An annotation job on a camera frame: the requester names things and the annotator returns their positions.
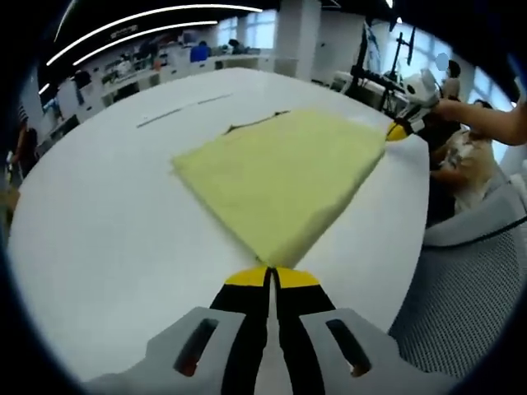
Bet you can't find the yellow blue grey garment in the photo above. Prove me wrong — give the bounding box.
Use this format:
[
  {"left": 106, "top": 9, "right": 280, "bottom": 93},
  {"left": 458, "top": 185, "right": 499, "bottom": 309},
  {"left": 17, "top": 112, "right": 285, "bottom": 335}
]
[{"left": 170, "top": 107, "right": 390, "bottom": 267}]

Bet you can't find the bright window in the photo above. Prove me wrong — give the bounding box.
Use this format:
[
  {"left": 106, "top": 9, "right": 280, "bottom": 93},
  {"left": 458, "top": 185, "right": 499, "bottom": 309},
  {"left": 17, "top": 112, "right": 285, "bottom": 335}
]
[{"left": 217, "top": 10, "right": 277, "bottom": 53}]

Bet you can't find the ceiling light strip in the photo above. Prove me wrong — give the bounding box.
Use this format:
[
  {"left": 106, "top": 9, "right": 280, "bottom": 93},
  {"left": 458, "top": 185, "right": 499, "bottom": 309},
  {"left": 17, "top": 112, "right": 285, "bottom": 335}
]
[
  {"left": 73, "top": 20, "right": 219, "bottom": 67},
  {"left": 45, "top": 4, "right": 264, "bottom": 67}
]

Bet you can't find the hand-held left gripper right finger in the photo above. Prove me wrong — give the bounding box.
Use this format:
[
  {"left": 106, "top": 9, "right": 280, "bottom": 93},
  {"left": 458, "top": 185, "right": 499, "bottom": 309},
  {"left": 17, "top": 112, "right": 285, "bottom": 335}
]
[{"left": 273, "top": 266, "right": 454, "bottom": 395}]

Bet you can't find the white workbench row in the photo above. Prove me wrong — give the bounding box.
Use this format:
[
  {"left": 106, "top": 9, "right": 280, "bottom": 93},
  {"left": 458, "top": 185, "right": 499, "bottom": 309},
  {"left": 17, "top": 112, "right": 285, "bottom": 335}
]
[{"left": 39, "top": 51, "right": 298, "bottom": 137}]

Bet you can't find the ceiling air vent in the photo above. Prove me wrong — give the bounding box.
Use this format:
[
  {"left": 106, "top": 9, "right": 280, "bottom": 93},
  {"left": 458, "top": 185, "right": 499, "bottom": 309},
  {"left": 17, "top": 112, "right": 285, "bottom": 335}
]
[{"left": 110, "top": 25, "right": 138, "bottom": 40}]

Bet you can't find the white square pillar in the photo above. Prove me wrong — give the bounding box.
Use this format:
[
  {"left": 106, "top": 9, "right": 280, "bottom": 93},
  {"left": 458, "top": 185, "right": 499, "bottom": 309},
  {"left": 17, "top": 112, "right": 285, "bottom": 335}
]
[{"left": 273, "top": 0, "right": 323, "bottom": 79}]

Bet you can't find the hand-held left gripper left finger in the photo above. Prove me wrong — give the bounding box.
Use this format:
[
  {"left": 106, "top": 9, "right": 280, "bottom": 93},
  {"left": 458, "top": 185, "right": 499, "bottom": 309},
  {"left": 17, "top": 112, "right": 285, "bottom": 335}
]
[{"left": 84, "top": 265, "right": 271, "bottom": 395}]

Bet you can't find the large display screen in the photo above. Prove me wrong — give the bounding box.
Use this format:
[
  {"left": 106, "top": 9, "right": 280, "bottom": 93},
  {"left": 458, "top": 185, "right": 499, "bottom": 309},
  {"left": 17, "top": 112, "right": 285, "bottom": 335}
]
[{"left": 361, "top": 21, "right": 382, "bottom": 77}]

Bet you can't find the grey mesh chair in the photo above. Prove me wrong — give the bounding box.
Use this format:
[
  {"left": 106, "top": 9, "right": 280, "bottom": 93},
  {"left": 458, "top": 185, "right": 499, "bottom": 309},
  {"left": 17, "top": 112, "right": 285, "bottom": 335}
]
[{"left": 386, "top": 172, "right": 527, "bottom": 379}]

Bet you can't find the black metal stand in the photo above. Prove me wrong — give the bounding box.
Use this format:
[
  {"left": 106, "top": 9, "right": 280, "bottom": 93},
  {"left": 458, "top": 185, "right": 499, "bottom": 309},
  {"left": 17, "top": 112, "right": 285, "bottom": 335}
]
[{"left": 337, "top": 28, "right": 417, "bottom": 114}]

